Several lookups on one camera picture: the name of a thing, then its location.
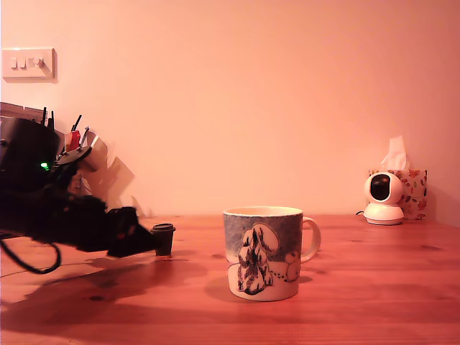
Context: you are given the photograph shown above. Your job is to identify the floral tissue box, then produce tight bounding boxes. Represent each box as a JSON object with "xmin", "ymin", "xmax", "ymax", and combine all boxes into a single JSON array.
[{"xmin": 368, "ymin": 169, "xmax": 428, "ymax": 221}]

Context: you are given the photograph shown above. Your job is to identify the small white round camera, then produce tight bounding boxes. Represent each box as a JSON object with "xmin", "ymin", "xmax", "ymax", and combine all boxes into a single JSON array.
[{"xmin": 362, "ymin": 171, "xmax": 406, "ymax": 226}]

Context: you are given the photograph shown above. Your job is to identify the grey metal shelf rail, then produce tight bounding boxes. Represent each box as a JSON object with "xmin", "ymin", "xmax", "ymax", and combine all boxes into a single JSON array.
[{"xmin": 0, "ymin": 101, "xmax": 46, "ymax": 122}]

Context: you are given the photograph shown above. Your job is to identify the steel spatula blade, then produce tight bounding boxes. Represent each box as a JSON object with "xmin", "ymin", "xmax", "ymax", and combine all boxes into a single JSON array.
[{"xmin": 88, "ymin": 132, "xmax": 109, "ymax": 149}]

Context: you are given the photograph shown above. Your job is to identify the white tissue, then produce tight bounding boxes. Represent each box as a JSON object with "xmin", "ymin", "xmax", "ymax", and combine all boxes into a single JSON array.
[{"xmin": 379, "ymin": 135, "xmax": 410, "ymax": 171}]

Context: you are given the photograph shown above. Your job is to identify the mug with snowy tree print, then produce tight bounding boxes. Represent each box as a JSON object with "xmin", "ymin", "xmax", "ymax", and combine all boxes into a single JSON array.
[{"xmin": 222, "ymin": 206, "xmax": 322, "ymax": 303}]

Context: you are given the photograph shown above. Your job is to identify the dark brown coffee capsule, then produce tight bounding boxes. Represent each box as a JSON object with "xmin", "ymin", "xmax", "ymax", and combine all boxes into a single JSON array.
[{"xmin": 150, "ymin": 223, "xmax": 177, "ymax": 257}]

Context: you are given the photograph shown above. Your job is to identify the white wall switch plate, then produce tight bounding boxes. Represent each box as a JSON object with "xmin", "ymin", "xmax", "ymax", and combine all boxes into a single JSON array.
[{"xmin": 1, "ymin": 47, "xmax": 58, "ymax": 84}]

